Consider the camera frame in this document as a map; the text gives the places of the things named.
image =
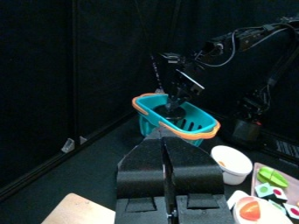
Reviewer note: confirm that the sushi block green dot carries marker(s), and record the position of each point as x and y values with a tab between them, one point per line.
263	190
277	206

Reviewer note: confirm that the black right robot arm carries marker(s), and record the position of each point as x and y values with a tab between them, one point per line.
253	38

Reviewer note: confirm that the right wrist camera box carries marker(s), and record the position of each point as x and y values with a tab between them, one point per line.
171	57

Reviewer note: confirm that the wooden board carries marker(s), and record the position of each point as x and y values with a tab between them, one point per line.
78	211

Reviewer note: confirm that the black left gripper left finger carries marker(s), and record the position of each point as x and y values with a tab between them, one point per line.
142	172

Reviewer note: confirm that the teal basket with orange rim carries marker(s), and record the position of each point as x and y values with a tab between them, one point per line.
194	125

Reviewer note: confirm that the orange toy tomato slice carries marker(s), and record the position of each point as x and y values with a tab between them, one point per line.
251	211

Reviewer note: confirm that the clear plastic bracket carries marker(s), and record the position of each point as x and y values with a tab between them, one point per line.
83	140
68	145

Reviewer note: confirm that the sushi block red dot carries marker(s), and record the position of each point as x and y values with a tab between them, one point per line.
278	193
291	211

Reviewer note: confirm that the pink tray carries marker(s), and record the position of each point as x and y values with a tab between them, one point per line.
255	175

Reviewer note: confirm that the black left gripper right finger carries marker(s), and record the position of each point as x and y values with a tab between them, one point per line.
194	175

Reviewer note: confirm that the black frame rail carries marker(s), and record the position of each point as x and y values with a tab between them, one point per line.
58	162

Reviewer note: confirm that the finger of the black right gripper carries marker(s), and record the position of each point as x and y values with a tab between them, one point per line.
171	102
182	102

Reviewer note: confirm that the black pot lid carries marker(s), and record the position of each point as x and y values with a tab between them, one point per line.
166	113

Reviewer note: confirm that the small white bowl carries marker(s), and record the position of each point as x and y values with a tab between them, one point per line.
234	166

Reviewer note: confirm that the green toy leaf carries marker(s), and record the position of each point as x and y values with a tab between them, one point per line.
273	176

